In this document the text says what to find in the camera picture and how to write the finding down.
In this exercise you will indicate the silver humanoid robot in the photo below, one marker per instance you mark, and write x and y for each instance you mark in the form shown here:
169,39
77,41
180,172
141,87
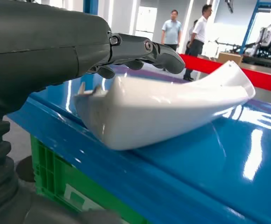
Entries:
269,37

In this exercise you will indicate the person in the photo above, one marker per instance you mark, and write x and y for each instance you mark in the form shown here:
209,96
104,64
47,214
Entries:
200,31
191,33
172,31

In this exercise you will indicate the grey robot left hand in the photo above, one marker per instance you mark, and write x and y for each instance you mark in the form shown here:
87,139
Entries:
44,40

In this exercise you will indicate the blue metal gantry frame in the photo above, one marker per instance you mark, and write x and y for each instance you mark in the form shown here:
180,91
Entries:
248,31

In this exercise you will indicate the red barrier tape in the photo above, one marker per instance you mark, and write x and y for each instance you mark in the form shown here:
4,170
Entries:
261,79

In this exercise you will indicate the black hanging device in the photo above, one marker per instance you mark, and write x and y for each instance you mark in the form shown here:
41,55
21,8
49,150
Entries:
229,5

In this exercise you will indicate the blue metal shelf rack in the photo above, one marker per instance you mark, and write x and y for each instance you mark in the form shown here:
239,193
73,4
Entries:
196,185

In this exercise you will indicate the brown cardboard box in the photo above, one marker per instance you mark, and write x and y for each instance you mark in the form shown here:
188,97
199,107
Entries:
228,58

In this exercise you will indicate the green plastic crate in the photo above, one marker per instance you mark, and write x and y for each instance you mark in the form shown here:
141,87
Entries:
51,173

